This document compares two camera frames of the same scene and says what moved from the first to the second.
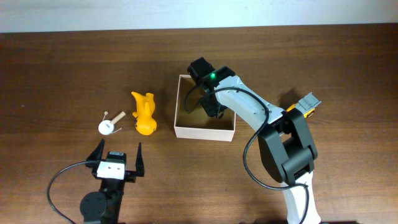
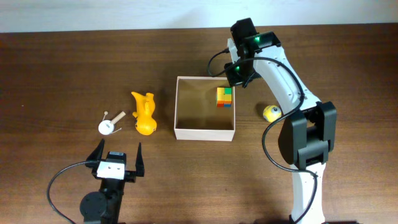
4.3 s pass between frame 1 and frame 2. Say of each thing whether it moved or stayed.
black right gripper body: moved
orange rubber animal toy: stayed
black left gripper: stayed
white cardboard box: stayed
